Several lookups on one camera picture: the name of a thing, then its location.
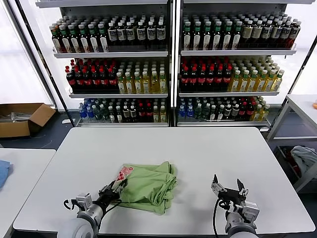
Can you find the grey-blue crumpled cloth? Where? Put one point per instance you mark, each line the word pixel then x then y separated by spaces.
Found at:
pixel 306 156

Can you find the small white-label bottle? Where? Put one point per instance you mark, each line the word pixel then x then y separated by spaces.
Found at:
pixel 220 113
pixel 213 114

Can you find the small yellow juice bottle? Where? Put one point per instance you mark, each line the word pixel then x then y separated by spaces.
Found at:
pixel 163 115
pixel 156 115
pixel 258 113
pixel 265 112

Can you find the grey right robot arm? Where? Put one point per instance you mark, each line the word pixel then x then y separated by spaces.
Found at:
pixel 239 225

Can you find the black metal pole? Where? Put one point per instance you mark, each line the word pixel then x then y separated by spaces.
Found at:
pixel 295 81
pixel 45 62

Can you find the black storage crate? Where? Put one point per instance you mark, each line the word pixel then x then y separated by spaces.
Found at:
pixel 282 159

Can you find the red cloth item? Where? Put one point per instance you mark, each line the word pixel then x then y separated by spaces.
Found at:
pixel 294 161

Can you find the small red-cap cola bottle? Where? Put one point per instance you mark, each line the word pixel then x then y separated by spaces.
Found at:
pixel 250 111
pixel 242 111
pixel 141 114
pixel 149 114

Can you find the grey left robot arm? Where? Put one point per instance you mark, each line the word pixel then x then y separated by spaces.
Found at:
pixel 84 223

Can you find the small dark tea bottle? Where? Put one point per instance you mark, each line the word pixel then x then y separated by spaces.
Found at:
pixel 235 112
pixel 227 112
pixel 126 114
pixel 111 115
pixel 133 114
pixel 119 115

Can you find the bagged metal parts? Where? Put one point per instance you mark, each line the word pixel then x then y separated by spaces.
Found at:
pixel 17 117

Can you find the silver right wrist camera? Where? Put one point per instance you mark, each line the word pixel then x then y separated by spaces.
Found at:
pixel 250 210

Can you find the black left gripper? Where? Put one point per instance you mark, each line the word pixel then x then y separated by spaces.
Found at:
pixel 109 193

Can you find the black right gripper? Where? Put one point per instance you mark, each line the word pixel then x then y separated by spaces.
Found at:
pixel 231 196

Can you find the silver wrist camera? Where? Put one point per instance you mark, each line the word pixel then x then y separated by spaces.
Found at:
pixel 250 210
pixel 84 201

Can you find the small blue water bottle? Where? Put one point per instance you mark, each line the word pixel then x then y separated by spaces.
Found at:
pixel 81 115
pixel 89 115
pixel 182 113
pixel 190 113

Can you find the small orange object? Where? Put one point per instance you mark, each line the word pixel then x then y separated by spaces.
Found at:
pixel 315 105

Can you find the green-cap dark tea bottle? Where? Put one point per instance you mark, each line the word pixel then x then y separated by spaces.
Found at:
pixel 94 42
pixel 216 37
pixel 186 37
pixel 206 37
pixel 85 42
pixel 103 42
pixel 227 37
pixel 196 37
pixel 66 42
pixel 57 42
pixel 75 42
pixel 236 37

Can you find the white-label dark drink bottle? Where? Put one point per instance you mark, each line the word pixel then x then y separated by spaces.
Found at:
pixel 121 35
pixel 294 31
pixel 130 34
pixel 141 34
pixel 266 32
pixel 276 32
pixel 285 32
pixel 161 33
pixel 151 34
pixel 112 35

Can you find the beige-label dark drink bottle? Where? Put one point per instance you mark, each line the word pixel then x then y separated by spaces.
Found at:
pixel 247 34
pixel 256 32

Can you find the small white flat object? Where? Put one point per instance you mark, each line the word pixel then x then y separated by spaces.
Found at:
pixel 66 122

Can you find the grey metal frame table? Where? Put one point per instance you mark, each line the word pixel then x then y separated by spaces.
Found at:
pixel 278 122

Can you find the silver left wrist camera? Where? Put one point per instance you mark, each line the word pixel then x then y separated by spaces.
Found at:
pixel 84 201

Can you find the green polo shirt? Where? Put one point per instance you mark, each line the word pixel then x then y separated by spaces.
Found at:
pixel 146 188

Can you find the small clear green bottle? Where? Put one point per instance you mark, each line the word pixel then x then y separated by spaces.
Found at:
pixel 198 113
pixel 96 115
pixel 104 115

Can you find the brown cardboard box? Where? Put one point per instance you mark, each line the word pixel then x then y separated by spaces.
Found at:
pixel 15 130

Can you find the blue folded cloth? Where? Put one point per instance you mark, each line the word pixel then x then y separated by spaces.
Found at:
pixel 3 174

